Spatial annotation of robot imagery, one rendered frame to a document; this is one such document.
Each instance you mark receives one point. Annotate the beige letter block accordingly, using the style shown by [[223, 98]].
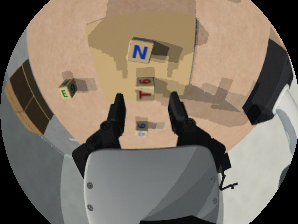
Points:
[[67, 89], [141, 129], [145, 89], [140, 50]]

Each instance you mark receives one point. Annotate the tan flat mat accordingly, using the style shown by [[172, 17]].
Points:
[[170, 65]]

